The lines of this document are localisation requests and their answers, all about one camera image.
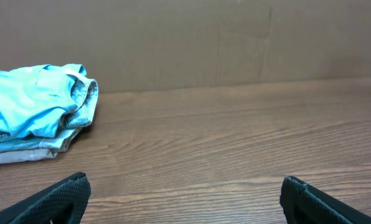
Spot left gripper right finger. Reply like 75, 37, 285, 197
279, 176, 371, 224

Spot light blue printed t-shirt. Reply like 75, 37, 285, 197
0, 64, 89, 138

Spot folded pale pink garment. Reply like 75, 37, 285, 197
0, 129, 80, 166

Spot folded light denim shorts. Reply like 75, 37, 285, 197
0, 79, 98, 143

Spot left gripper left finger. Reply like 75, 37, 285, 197
0, 172, 91, 224

